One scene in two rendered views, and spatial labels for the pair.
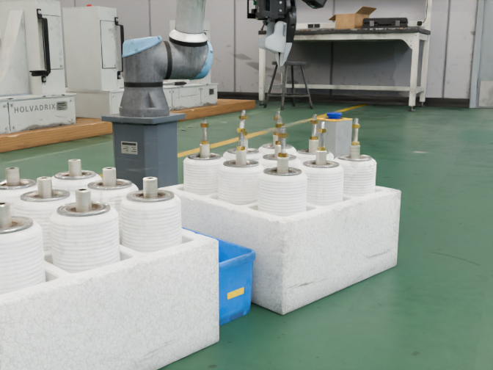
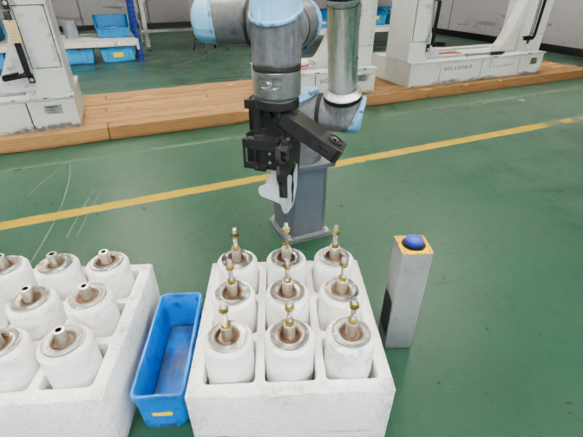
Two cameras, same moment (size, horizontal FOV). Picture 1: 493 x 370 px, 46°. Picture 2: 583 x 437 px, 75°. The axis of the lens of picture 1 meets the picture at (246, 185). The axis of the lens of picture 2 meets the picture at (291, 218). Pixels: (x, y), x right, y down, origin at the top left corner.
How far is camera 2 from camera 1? 1.01 m
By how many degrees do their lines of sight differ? 43
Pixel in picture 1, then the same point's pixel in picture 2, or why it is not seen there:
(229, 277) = (150, 405)
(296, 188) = (220, 365)
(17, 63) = not seen: hidden behind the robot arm
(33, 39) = not seen: hidden behind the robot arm
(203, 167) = (222, 272)
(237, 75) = not seen: outside the picture
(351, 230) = (297, 411)
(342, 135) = (413, 268)
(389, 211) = (370, 403)
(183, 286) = (68, 420)
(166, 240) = (58, 383)
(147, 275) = (24, 411)
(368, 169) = (348, 358)
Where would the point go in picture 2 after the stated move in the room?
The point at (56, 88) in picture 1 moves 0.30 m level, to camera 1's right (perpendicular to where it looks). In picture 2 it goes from (363, 61) to (398, 67)
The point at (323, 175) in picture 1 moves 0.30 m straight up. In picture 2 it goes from (271, 353) to (266, 215)
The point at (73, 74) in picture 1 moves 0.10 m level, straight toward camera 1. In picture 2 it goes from (391, 44) to (389, 46)
